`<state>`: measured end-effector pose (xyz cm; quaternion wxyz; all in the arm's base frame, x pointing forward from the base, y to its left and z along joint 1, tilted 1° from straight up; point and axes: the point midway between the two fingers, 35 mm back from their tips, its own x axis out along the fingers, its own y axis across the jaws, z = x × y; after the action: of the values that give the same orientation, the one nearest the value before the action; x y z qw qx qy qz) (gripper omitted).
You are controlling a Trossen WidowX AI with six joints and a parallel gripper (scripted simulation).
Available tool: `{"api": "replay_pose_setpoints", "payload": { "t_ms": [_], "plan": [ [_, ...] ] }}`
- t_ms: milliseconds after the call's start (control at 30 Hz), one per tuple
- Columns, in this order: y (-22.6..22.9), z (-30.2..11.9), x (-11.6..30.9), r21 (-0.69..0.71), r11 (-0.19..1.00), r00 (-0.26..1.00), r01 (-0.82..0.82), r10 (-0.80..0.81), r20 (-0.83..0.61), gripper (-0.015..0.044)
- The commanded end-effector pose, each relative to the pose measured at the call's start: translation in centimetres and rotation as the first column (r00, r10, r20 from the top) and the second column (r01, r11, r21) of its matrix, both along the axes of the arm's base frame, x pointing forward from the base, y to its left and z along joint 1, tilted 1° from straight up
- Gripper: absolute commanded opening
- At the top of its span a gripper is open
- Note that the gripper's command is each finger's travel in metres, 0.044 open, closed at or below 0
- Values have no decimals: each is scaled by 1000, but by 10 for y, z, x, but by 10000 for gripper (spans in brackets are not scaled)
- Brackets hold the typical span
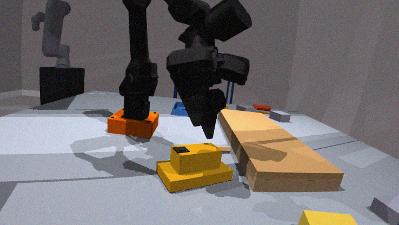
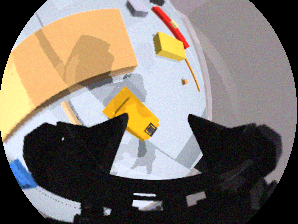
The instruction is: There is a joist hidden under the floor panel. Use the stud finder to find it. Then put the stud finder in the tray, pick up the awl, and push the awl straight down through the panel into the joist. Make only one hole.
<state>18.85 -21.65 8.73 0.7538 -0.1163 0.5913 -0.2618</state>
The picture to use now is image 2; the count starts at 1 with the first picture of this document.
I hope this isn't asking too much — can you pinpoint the tan wooden floor panel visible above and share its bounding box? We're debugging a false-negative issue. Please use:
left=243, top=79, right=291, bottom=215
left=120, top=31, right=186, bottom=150
left=0, top=8, right=138, bottom=144

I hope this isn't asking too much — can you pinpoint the blue open tray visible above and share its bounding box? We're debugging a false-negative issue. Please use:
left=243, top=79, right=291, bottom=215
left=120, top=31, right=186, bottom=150
left=9, top=157, right=37, bottom=190

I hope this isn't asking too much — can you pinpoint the awl with wooden handle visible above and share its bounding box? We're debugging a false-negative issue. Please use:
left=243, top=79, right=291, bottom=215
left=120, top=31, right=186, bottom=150
left=61, top=101, right=81, bottom=125

